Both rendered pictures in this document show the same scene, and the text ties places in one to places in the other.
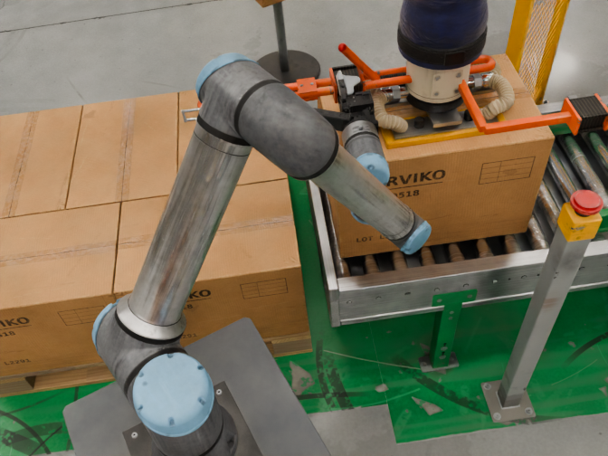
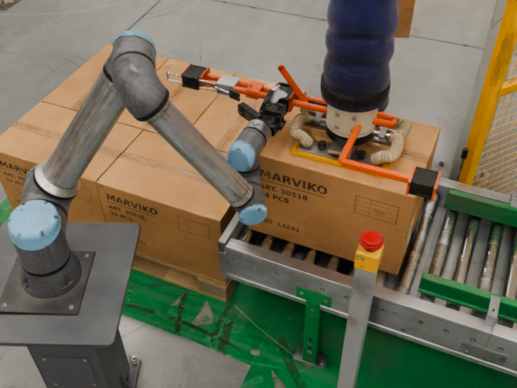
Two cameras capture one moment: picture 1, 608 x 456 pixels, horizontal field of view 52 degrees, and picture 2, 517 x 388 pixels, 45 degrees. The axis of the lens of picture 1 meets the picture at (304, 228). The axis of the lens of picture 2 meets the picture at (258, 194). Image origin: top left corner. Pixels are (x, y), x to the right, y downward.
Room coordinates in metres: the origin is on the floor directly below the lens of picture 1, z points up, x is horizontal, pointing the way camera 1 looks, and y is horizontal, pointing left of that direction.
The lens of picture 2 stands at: (-0.28, -0.88, 2.35)
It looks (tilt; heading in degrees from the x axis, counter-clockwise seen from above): 44 degrees down; 26
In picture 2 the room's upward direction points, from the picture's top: 1 degrees counter-clockwise
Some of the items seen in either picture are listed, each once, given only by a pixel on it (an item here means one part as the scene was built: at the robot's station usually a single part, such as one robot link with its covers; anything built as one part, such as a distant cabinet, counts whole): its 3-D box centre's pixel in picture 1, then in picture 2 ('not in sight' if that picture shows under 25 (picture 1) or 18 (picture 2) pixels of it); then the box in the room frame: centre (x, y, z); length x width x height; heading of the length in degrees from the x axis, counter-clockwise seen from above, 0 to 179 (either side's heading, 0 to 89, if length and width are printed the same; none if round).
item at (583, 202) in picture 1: (584, 204); (371, 242); (0.92, -0.65, 1.02); 0.07 x 0.07 x 0.04
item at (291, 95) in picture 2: (346, 83); (283, 96); (1.39, -0.16, 1.08); 0.10 x 0.08 x 0.06; 3
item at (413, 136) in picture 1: (443, 122); (341, 152); (1.31, -0.42, 0.97); 0.34 x 0.10 x 0.05; 93
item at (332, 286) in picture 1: (318, 209); (258, 188); (1.39, -0.05, 0.58); 0.70 x 0.03 x 0.06; 2
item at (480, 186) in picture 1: (422, 156); (341, 180); (1.41, -0.39, 0.75); 0.60 x 0.40 x 0.40; 92
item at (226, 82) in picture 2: not in sight; (228, 85); (1.38, 0.05, 1.07); 0.07 x 0.07 x 0.04; 3
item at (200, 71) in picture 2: not in sight; (195, 75); (1.38, 0.19, 1.08); 0.08 x 0.07 x 0.05; 93
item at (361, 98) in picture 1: (357, 116); (268, 119); (1.25, -0.17, 1.08); 0.12 x 0.09 x 0.08; 2
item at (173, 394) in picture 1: (176, 402); (38, 234); (0.58, 0.30, 0.95); 0.17 x 0.15 x 0.18; 33
